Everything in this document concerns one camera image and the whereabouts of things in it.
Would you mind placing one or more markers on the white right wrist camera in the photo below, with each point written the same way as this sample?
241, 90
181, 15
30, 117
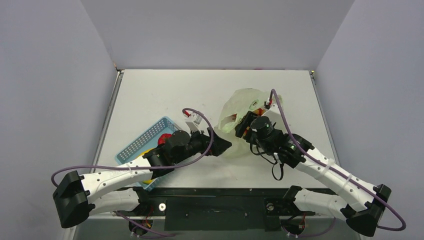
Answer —
275, 117

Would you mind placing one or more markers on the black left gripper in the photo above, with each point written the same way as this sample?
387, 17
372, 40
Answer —
218, 146

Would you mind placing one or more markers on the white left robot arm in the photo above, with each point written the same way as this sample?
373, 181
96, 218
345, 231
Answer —
78, 196

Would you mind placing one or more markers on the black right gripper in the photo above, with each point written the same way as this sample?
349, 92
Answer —
244, 122

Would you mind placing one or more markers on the light green plastic bag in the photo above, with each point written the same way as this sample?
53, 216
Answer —
237, 106

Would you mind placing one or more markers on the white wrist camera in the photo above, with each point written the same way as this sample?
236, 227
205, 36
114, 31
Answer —
193, 122
275, 117

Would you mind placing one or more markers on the light blue perforated basket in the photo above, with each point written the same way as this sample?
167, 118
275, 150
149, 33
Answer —
146, 141

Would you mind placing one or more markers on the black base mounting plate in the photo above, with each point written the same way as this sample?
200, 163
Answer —
163, 211

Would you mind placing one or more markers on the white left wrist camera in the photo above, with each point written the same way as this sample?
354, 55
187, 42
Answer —
193, 122

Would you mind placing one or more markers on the red fake tomato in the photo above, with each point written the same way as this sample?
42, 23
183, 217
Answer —
163, 138

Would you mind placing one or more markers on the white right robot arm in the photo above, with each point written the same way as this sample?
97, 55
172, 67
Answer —
359, 203

